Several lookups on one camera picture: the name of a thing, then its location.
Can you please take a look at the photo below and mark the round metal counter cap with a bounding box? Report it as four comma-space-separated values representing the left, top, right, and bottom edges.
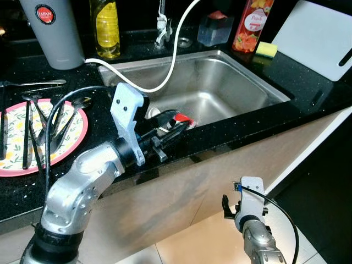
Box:
177, 37, 194, 48

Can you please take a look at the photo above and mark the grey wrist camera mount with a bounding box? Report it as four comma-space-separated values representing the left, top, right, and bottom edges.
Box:
110, 82, 151, 167
234, 176, 266, 222

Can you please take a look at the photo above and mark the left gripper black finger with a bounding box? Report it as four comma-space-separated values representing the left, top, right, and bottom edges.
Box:
157, 118, 195, 140
162, 125, 195, 151

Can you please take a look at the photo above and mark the yellow sponge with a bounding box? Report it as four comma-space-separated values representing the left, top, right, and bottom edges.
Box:
254, 41, 279, 61

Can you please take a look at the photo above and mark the grey water jug red badge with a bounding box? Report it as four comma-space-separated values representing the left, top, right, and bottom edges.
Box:
19, 0, 86, 71

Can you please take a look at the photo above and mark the beige counter cabinet front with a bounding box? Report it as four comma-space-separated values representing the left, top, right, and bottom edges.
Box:
77, 107, 352, 264

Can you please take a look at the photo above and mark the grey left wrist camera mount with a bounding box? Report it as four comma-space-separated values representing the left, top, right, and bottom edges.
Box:
110, 82, 151, 167

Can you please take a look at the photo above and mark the silver metal fork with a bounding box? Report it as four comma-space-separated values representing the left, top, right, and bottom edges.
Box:
0, 80, 68, 90

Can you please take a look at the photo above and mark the stainless steel sink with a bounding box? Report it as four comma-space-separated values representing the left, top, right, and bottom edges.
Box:
98, 49, 292, 130

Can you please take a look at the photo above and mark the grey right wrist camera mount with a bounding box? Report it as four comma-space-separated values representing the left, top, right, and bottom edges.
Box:
234, 176, 266, 222

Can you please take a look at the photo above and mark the clear plastic sponge holder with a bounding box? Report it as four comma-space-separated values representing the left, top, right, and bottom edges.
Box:
197, 10, 235, 47

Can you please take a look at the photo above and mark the floral plate with pink rim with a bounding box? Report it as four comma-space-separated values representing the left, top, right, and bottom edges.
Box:
0, 99, 89, 178

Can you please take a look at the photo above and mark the yellow cooking oil bottle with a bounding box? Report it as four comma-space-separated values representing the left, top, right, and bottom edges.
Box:
90, 0, 122, 61

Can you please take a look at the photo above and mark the white faucet hose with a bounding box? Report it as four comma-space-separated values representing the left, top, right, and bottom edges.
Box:
84, 0, 204, 94

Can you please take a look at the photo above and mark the metal gooseneck faucet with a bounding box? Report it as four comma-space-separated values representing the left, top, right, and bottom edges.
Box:
154, 0, 174, 51

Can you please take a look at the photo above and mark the peach soap pump bottle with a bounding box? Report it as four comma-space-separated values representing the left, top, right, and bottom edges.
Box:
231, 0, 276, 54

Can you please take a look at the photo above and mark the white cutting board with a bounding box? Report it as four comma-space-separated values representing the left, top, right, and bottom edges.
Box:
271, 0, 352, 83

